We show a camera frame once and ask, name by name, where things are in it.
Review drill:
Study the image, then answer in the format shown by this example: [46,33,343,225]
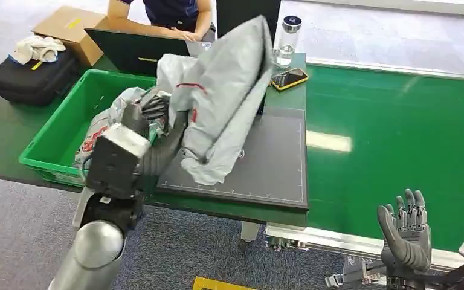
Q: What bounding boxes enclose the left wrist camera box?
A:
[85,124,152,200]

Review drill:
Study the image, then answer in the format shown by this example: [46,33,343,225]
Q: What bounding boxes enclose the white cloth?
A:
[10,34,67,66]

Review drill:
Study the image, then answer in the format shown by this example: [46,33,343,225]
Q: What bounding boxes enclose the green conveyor belt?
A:
[304,63,464,254]

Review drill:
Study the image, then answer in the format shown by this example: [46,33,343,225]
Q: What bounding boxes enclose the black carrying case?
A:
[0,50,82,107]

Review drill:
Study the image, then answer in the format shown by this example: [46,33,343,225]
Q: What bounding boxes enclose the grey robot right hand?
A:
[377,189,433,273]

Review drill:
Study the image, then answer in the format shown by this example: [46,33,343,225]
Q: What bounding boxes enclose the white table leg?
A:
[239,221,262,253]

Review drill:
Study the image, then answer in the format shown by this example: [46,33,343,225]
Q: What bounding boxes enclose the person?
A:
[107,0,213,43]

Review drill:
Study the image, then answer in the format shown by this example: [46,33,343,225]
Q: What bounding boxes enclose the grey parcel bag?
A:
[72,86,172,171]
[156,15,276,186]

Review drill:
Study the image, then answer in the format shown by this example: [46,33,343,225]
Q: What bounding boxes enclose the smartphone in yellow case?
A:
[269,67,309,92]

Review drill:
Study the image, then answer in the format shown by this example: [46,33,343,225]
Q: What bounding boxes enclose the person's right hand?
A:
[172,28,196,42]

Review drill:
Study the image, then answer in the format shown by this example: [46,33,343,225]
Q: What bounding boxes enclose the clear water bottle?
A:
[272,15,303,69]

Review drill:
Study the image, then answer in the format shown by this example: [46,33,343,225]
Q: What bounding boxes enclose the crumpled grey parcel bag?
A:
[72,86,172,171]

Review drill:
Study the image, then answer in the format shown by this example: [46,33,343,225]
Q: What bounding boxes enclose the black laptop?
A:
[85,28,213,77]

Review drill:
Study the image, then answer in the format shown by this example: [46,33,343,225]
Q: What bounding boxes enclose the green plastic crate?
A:
[18,68,160,190]

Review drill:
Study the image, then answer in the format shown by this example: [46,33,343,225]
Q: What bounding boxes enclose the brown cardboard box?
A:
[31,5,115,68]

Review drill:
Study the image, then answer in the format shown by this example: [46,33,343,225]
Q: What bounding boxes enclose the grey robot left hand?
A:
[121,90,190,177]

